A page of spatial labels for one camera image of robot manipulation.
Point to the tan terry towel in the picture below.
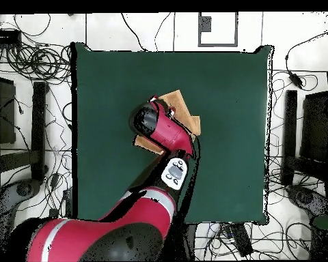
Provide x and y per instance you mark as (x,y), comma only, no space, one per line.
(183,109)

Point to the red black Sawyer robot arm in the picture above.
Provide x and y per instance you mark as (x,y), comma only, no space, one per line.
(112,234)

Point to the dark green table cloth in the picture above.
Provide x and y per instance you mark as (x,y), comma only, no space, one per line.
(221,95)

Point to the black stand base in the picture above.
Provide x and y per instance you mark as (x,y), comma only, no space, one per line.
(38,122)
(289,122)

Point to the black power strip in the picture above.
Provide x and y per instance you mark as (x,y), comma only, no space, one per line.
(242,240)
(68,202)

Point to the black power adapter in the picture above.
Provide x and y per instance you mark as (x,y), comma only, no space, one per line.
(295,79)

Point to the black computer case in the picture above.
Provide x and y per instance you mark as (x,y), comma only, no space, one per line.
(2,109)
(315,122)

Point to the grey office chair base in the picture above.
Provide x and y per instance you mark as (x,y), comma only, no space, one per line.
(306,198)
(5,199)

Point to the grey square frame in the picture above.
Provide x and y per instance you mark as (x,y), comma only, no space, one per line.
(218,44)

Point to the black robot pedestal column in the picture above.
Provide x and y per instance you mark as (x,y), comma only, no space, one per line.
(190,240)

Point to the black network switch box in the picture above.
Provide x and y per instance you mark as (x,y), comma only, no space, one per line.
(4,36)

